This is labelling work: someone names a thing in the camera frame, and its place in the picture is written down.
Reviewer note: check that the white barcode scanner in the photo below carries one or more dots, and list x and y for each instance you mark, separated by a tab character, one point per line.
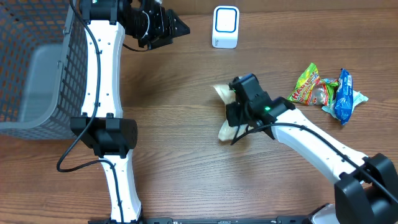
225	30

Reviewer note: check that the green yellow candy bag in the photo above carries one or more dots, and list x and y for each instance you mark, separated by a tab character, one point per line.
311	89

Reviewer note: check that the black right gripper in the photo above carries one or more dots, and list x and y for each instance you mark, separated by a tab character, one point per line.
232	119

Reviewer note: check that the beige brown cookie bag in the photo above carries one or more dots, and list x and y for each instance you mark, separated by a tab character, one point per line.
228	96

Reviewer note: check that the blue cookie pack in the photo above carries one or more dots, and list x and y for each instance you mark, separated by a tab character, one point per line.
344	97

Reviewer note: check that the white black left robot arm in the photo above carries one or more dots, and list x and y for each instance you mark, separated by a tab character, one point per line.
101	125

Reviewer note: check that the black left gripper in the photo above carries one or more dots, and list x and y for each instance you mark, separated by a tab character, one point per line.
166	28

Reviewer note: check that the dark grey plastic basket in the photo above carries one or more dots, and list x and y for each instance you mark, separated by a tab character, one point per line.
43	68

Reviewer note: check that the pale green wipes packet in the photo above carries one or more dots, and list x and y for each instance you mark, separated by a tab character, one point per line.
359	99

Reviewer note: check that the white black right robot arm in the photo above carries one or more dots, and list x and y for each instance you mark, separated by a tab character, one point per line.
365	188

